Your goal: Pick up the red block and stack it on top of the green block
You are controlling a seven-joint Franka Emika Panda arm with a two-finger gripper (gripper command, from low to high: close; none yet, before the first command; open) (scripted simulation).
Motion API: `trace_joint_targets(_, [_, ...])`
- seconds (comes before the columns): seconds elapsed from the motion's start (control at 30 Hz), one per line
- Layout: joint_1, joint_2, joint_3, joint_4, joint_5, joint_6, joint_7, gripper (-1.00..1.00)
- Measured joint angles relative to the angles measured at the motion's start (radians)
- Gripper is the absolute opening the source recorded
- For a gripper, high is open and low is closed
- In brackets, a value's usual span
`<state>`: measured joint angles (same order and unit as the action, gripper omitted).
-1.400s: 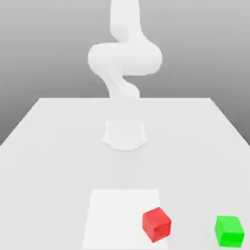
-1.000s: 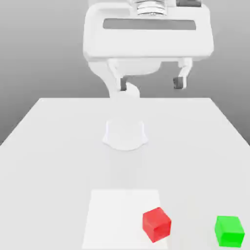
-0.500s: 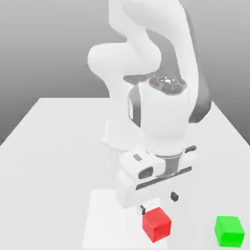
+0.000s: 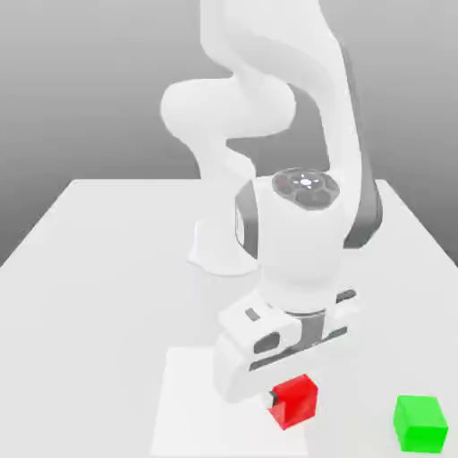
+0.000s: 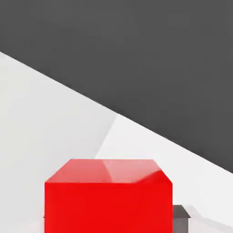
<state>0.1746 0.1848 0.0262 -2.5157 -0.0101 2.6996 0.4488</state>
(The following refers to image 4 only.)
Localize small green cube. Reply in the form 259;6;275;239
392;394;449;454

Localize small red cube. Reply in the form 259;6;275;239
267;373;319;431

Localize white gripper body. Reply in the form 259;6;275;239
212;327;354;404

